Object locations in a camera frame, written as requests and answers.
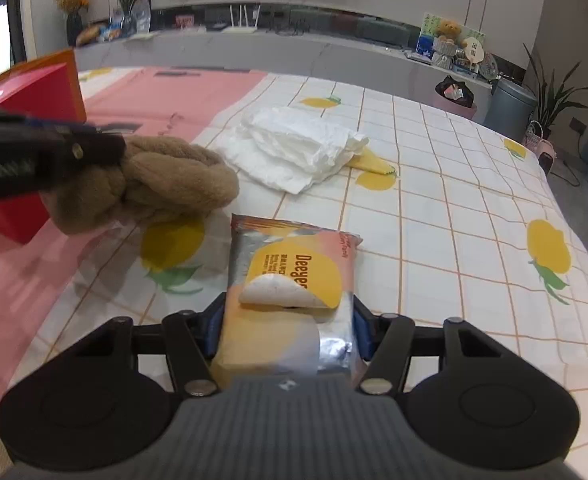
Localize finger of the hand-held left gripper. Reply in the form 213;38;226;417
36;129;127;181
4;111;125;137

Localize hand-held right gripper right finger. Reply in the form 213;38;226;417
351;296;512;395

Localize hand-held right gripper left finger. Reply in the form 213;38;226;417
75;290;227;396

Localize orange cardboard box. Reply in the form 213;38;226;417
8;47;87;123

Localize brown plush toy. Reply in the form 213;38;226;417
46;135;241;235

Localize wet wipes pack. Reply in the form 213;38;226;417
209;212;365;389

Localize red cube box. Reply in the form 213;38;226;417
0;62;74;246

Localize dark vase with dried flowers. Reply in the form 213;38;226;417
54;0;91;47

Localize blue snack packets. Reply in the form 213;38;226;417
96;19;125;42

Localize pink and grid printed tablecloth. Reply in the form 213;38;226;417
0;65;588;463

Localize white router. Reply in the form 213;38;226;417
221;3;261;34

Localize white crumpled plastic bag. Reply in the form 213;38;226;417
209;106;370;196

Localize white marble tv console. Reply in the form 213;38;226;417
74;2;496;112

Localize pink bin with black bag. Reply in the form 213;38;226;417
433;74;479;121

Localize pink basket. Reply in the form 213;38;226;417
521;119;558;171

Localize grey round trash can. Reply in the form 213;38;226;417
482;77;538;140

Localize white hand fan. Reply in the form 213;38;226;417
461;37;485;69

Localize long-leaf floor plant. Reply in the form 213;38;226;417
521;42;588;137

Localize green picture board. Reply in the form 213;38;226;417
416;12;488;61

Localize brown teddy bear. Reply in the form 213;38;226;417
433;18;463;54

